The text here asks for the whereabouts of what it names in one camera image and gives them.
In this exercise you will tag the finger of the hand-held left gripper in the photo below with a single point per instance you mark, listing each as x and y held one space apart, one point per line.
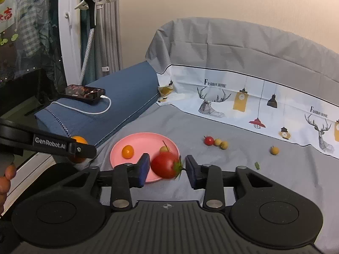
83 150

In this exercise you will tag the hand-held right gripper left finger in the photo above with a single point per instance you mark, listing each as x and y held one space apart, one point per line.
144 170

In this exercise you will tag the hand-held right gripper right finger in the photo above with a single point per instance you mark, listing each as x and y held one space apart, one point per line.
190 172

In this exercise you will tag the small orange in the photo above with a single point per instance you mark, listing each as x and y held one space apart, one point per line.
79 139

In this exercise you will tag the red tomato with green calyx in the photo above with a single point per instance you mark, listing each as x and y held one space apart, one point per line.
164 165

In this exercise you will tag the orange cherry tomato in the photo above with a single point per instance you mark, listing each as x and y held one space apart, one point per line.
127 151

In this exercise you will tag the pink round plate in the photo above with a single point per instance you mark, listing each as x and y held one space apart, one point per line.
148 143

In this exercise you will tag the person's left hand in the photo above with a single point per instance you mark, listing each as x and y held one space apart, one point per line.
4 185

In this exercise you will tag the small red tomato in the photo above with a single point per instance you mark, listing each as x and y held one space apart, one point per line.
209 140

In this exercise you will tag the black smartphone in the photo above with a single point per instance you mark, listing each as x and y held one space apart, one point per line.
84 93

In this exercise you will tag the blue bolster pillow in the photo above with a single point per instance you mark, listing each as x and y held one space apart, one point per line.
129 87

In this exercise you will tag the plaid shirt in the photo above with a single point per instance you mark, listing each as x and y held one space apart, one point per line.
29 21

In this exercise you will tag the grey curtain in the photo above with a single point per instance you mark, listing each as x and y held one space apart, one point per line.
111 31

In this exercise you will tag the paper window decoration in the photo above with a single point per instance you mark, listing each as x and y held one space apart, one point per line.
6 13

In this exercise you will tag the grey printed bedsheet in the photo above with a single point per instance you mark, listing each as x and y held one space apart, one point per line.
251 55

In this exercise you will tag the white window frame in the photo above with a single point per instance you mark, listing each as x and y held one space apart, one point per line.
70 45

